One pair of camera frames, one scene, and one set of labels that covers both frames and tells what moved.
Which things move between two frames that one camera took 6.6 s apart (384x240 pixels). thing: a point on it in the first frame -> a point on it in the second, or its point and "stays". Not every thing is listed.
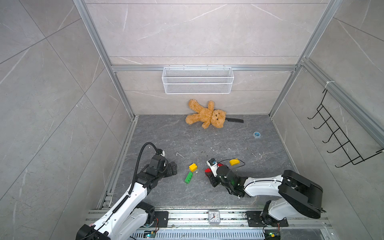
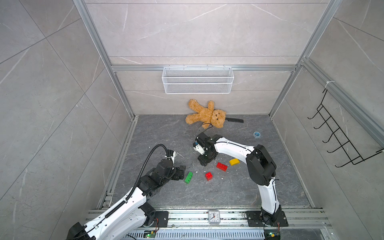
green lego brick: (188, 177) stays
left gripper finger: (174, 168) -> (182, 169)
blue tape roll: (256, 134) stays
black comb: (234, 120) stays
